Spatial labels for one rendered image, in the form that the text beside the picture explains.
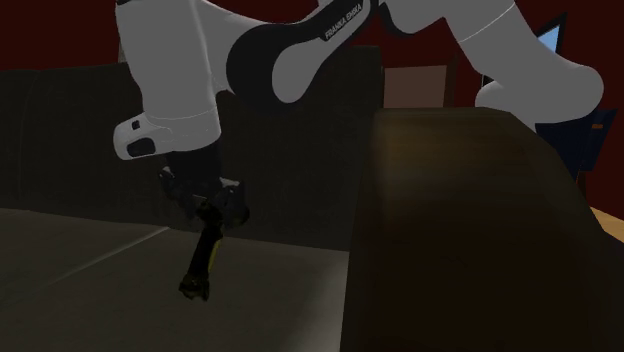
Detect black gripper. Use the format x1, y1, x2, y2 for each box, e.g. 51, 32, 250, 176
157, 140, 251, 231

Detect dark tool with yellow stripe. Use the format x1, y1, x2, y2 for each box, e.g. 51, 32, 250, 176
177, 200, 226, 303

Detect brown door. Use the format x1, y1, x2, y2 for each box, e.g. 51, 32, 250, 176
382, 63, 459, 110

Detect dark-framed blue screen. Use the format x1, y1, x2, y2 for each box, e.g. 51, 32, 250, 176
481, 11, 570, 89

